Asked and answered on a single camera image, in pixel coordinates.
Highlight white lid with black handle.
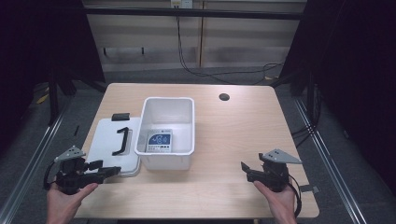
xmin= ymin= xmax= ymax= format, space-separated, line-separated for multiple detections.
xmin=85 ymin=112 xmax=143 ymax=178

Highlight yellow floor tape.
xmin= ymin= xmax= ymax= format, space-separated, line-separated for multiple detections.
xmin=35 ymin=92 xmax=50 ymax=105

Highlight black stand leg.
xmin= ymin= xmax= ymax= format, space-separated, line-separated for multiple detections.
xmin=47 ymin=69 xmax=61 ymax=127

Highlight grey tape strip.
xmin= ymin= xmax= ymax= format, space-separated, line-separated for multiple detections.
xmin=299 ymin=184 xmax=320 ymax=194

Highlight black horizontal frame bar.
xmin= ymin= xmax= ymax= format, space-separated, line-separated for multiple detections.
xmin=83 ymin=7 xmax=308 ymax=21

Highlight hand-held gripper cable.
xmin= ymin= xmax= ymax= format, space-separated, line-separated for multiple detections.
xmin=287 ymin=175 xmax=304 ymax=218
xmin=42 ymin=161 xmax=58 ymax=191

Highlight person's right hand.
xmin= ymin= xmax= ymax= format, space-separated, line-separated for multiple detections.
xmin=253 ymin=180 xmax=299 ymax=224

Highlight dark curtain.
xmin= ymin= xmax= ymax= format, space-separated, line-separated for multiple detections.
xmin=270 ymin=0 xmax=396 ymax=195
xmin=0 ymin=0 xmax=106 ymax=157

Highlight metal floor rail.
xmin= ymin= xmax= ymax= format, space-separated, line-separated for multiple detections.
xmin=293 ymin=97 xmax=369 ymax=224
xmin=0 ymin=101 xmax=73 ymax=224

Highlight left hand-held gripper cable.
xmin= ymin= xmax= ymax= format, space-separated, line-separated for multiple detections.
xmin=42 ymin=161 xmax=58 ymax=191

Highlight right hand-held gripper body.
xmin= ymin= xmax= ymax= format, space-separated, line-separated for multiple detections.
xmin=252 ymin=148 xmax=304 ymax=193

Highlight person's left hand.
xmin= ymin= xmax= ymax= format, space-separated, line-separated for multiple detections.
xmin=46 ymin=182 xmax=99 ymax=224

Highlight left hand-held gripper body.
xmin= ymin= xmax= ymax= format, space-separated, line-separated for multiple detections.
xmin=54 ymin=145 xmax=106 ymax=196

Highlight black wall cable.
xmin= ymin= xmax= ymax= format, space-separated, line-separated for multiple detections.
xmin=175 ymin=15 xmax=284 ymax=86

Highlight black floor cables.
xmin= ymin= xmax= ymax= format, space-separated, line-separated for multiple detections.
xmin=290 ymin=83 xmax=323 ymax=149

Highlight right hand-held gripper cable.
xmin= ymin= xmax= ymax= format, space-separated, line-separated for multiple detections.
xmin=287 ymin=175 xmax=304 ymax=218

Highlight blue and white packet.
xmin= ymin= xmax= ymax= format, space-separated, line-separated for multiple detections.
xmin=145 ymin=128 xmax=174 ymax=154

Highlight white plastic storage bin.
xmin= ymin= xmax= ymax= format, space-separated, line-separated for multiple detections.
xmin=134 ymin=96 xmax=196 ymax=172

